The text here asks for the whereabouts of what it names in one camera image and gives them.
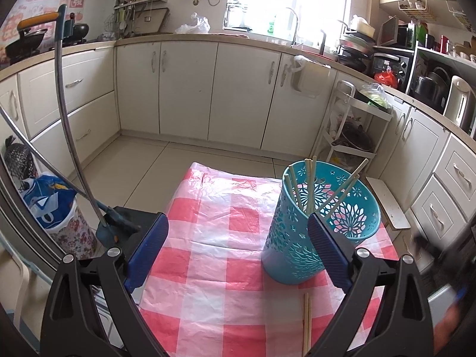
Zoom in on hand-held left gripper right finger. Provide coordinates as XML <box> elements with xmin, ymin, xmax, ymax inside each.
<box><xmin>308</xmin><ymin>213</ymin><xmax>436</xmax><ymax>357</ymax></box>

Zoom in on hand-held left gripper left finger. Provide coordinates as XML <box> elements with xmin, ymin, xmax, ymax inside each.
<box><xmin>39</xmin><ymin>213</ymin><xmax>169</xmax><ymax>357</ymax></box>

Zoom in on teal perforated utensil basket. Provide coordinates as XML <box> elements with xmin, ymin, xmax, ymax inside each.
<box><xmin>261</xmin><ymin>161</ymin><xmax>382</xmax><ymax>285</ymax></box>

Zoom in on bunch of wooden chopsticks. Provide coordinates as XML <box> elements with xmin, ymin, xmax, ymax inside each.
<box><xmin>284</xmin><ymin>157</ymin><xmax>369</xmax><ymax>218</ymax></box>

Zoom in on pale wooden chopstick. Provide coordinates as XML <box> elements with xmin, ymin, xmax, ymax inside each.
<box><xmin>302</xmin><ymin>292</ymin><xmax>308</xmax><ymax>357</ymax></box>
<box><xmin>306</xmin><ymin>292</ymin><xmax>312</xmax><ymax>356</ymax></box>

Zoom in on metal-pole broom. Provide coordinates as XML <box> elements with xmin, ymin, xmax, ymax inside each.
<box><xmin>0</xmin><ymin>105</ymin><xmax>166</xmax><ymax>239</ymax></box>

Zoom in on red white checkered tablecloth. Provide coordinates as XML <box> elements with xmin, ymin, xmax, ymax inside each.
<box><xmin>139</xmin><ymin>162</ymin><xmax>400</xmax><ymax>357</ymax></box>

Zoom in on pale wooden board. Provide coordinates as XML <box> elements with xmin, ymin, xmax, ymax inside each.
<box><xmin>366</xmin><ymin>177</ymin><xmax>411</xmax><ymax>231</ymax></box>

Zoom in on floral waste bin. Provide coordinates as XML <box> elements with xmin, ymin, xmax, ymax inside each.
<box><xmin>46</xmin><ymin>197</ymin><xmax>99</xmax><ymax>261</ymax></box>

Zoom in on blue plastic bag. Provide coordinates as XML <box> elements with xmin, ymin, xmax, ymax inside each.
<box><xmin>20</xmin><ymin>173</ymin><xmax>77</xmax><ymax>235</ymax></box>

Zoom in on dark pan in rack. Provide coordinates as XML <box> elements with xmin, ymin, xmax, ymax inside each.
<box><xmin>333</xmin><ymin>121</ymin><xmax>374</xmax><ymax>153</ymax></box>

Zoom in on white corner base cabinet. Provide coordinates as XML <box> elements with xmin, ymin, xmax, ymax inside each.
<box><xmin>379</xmin><ymin>93</ymin><xmax>476</xmax><ymax>253</ymax></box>

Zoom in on white stool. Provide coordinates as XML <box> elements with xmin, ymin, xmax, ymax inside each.
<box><xmin>0</xmin><ymin>245</ymin><xmax>41</xmax><ymax>328</ymax></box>

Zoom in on black mesh strainer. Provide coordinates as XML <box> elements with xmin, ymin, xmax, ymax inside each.
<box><xmin>4</xmin><ymin>136</ymin><xmax>38</xmax><ymax>181</ymax></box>

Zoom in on bag of green vegetables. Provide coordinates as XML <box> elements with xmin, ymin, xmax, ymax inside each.
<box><xmin>357</xmin><ymin>84</ymin><xmax>393</xmax><ymax>110</ymax></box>

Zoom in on white electric water boiler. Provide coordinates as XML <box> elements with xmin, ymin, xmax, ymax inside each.
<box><xmin>444</xmin><ymin>75</ymin><xmax>476</xmax><ymax>129</ymax></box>

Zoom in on white door base cabinet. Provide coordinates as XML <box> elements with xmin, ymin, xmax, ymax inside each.
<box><xmin>113</xmin><ymin>33</ymin><xmax>339</xmax><ymax>157</ymax></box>

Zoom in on white trolley rack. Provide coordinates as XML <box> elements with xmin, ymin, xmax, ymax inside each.
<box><xmin>318</xmin><ymin>80</ymin><xmax>394</xmax><ymax>179</ymax></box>

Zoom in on white hanging bin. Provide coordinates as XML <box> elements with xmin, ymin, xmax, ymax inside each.
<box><xmin>288</xmin><ymin>55</ymin><xmax>331</xmax><ymax>99</ymax></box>

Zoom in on dark rice cooker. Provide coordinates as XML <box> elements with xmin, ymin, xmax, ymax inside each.
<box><xmin>411</xmin><ymin>67</ymin><xmax>452</xmax><ymax>114</ymax></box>

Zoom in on white drawer cabinet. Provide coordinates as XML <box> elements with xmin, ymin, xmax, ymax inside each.
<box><xmin>0</xmin><ymin>43</ymin><xmax>121</xmax><ymax>179</ymax></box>

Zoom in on red plastic bag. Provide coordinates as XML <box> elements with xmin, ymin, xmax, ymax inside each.
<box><xmin>374</xmin><ymin>68</ymin><xmax>398</xmax><ymax>90</ymax></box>

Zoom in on black toaster oven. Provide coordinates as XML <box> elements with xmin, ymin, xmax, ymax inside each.
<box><xmin>370</xmin><ymin>46</ymin><xmax>415</xmax><ymax>92</ymax></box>

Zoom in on dish rack with plates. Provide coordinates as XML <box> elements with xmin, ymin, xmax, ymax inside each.
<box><xmin>336</xmin><ymin>18</ymin><xmax>376</xmax><ymax>73</ymax></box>

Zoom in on white plastic bag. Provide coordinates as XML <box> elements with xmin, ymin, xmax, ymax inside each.
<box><xmin>175</xmin><ymin>12</ymin><xmax>211</xmax><ymax>35</ymax></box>

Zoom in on brown cutting board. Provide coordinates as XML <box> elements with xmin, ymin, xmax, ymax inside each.
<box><xmin>132</xmin><ymin>7</ymin><xmax>172</xmax><ymax>35</ymax></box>

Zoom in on chrome faucet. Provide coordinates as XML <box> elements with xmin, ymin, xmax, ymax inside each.
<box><xmin>284</xmin><ymin>7</ymin><xmax>300</xmax><ymax>45</ymax></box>

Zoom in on black wok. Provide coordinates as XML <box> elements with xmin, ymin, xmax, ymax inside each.
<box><xmin>4</xmin><ymin>12</ymin><xmax>62</xmax><ymax>60</ymax></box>

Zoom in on long-handled blue-grey dustpan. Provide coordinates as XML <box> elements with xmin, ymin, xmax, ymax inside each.
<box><xmin>54</xmin><ymin>4</ymin><xmax>129</xmax><ymax>248</ymax></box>

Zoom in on wall utensil rack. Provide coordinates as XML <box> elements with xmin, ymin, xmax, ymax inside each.
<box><xmin>112</xmin><ymin>0</ymin><xmax>170</xmax><ymax>41</ymax></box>

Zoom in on white wire basket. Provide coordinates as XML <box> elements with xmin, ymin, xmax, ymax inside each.
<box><xmin>398</xmin><ymin>0</ymin><xmax>428</xmax><ymax>12</ymax></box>

